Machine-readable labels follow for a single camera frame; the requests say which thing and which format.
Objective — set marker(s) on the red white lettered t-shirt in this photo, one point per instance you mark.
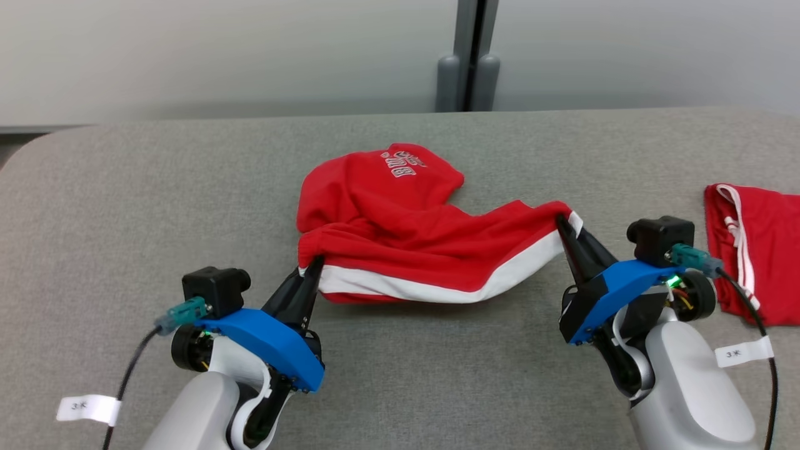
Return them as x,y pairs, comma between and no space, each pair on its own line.
772,250

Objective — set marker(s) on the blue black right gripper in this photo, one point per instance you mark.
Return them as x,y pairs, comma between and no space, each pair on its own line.
615,290

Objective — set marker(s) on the grey wall baseboard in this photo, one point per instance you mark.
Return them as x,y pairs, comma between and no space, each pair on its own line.
44,129

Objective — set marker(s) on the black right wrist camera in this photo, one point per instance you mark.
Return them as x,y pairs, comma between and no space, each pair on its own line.
659,240

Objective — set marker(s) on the red shorts with white stripe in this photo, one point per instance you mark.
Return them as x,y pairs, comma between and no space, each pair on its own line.
387,225

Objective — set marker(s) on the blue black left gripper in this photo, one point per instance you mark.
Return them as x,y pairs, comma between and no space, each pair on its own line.
275,344

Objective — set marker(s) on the grey partition post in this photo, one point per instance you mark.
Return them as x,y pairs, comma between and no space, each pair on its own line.
467,56

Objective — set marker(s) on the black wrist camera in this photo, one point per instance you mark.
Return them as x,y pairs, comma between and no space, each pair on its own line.
659,240
215,290

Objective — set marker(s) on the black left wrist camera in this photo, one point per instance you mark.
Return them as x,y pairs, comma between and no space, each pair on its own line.
215,290

